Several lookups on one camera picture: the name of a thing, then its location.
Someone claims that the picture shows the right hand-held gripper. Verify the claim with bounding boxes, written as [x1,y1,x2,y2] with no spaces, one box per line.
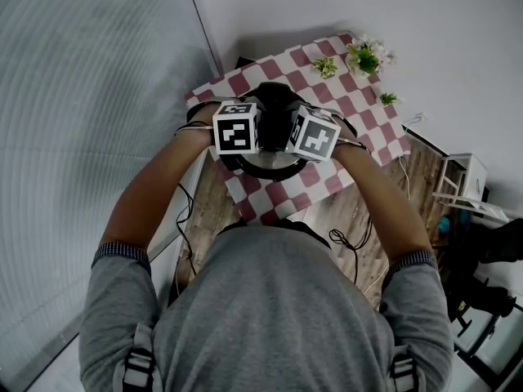
[285,100,342,164]

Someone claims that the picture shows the white power cable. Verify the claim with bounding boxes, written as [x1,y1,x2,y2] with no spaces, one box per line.
[398,153,413,199]

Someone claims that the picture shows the black office chair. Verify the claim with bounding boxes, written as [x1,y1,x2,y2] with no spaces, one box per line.
[443,216,523,338]

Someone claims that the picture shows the pink white checkered tablecloth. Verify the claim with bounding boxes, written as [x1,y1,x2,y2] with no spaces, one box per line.
[184,33,413,226]

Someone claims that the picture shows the person's black trousers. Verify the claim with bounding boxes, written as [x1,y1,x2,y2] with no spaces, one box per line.
[215,218,333,249]

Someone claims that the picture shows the small variegated potted plant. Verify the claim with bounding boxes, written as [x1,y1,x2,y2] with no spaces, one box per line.
[312,55,339,80]

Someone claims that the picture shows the person's grey sweatshirt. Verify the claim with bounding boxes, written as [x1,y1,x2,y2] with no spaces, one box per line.
[78,222,454,392]

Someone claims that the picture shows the person's right forearm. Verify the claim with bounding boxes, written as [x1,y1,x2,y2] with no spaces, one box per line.
[333,143,435,261]

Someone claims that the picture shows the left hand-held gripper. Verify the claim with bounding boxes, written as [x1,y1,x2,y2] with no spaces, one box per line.
[211,100,263,156]

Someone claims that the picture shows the grey shoulder strap black buckle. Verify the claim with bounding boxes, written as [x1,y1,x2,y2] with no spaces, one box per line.
[390,343,420,392]
[122,323,159,392]

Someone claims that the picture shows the black cooker lid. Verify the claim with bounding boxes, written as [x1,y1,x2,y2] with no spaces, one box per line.
[186,80,357,175]

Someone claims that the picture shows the white wall socket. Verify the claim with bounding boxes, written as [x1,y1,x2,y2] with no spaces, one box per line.
[402,111,428,128]

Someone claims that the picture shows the white step stool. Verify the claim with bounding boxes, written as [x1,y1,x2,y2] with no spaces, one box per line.
[431,152,512,222]

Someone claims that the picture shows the person's left forearm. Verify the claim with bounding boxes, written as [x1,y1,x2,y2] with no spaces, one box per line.
[100,127,217,252]

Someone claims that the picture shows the potted plant with pale flowers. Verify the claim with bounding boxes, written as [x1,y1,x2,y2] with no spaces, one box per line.
[345,33,398,78]

